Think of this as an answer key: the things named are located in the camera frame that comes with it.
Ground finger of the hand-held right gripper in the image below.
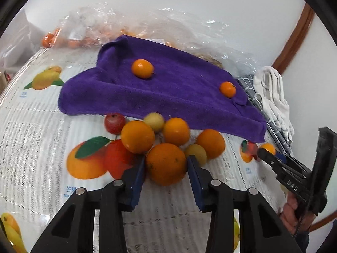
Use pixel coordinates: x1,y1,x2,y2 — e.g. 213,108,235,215
275,152,314,187
257,148,312,198

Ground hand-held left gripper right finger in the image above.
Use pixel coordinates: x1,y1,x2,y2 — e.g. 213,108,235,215
186,155,303,253

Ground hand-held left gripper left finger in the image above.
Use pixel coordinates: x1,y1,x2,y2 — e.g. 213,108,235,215
30,156,146,253

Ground small mandarin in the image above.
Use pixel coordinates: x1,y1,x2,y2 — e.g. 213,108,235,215
219,81,237,98
259,143,277,156

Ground yellow-green plum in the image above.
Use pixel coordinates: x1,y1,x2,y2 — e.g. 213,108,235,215
143,112,165,133
184,144,207,166

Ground large orange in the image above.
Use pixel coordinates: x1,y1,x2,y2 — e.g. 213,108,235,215
146,143,187,186

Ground medium orange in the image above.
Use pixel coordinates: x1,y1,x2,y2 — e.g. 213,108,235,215
195,129,226,160
162,117,190,147
120,120,155,154

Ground small red apple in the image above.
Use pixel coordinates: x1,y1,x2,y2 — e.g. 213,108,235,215
104,113,126,134

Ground person's right forearm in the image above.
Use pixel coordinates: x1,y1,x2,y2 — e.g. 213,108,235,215
292,232,312,253

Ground person's right hand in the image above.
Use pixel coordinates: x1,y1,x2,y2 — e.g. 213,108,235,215
280,192,301,236

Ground white cloth gloves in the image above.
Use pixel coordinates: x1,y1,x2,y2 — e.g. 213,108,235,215
253,66,295,143

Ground grey checked cloth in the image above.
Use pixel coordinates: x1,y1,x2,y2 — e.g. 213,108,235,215
235,74,293,155

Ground purple towel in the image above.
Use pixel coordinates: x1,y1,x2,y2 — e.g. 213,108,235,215
58,35,267,143

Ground brown bagged snack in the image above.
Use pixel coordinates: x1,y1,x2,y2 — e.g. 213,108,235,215
196,54,224,69

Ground oval mandarin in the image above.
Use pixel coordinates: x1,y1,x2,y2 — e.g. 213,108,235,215
131,59,154,79

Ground crinkled clear plastic bag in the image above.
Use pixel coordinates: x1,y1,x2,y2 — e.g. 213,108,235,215
124,7,258,77

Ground pile of bagged mandarins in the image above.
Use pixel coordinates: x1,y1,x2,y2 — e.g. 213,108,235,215
41,28,174,49

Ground white plastic bag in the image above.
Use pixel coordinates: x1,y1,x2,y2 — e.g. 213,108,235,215
0,8,40,71

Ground black cable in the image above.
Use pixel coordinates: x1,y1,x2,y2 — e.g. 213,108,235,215
293,196,314,238

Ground brown wooden door frame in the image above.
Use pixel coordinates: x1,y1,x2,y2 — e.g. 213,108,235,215
271,3,315,75

